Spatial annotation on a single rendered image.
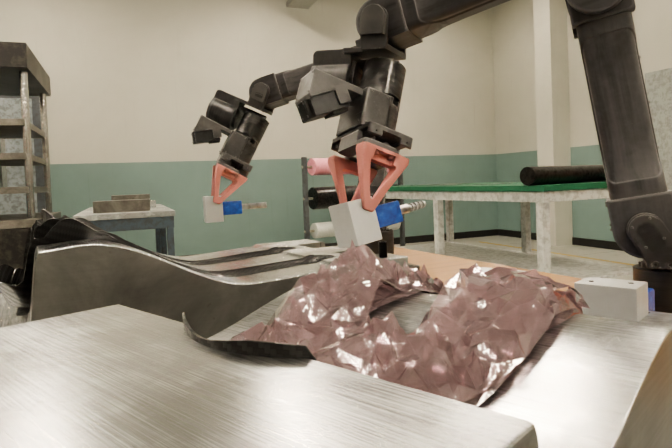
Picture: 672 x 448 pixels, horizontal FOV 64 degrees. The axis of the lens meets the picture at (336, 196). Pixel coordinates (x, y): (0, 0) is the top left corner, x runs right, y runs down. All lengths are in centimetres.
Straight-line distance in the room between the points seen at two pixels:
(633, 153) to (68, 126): 679
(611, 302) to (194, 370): 38
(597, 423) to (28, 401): 21
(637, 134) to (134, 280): 53
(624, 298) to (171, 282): 39
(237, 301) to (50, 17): 696
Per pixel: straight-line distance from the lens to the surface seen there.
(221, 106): 117
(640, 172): 65
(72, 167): 711
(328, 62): 75
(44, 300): 50
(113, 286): 51
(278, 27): 766
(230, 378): 21
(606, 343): 31
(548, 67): 777
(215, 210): 113
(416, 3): 71
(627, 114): 66
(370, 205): 65
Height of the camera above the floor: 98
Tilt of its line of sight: 2 degrees down
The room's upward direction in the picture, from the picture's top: 2 degrees counter-clockwise
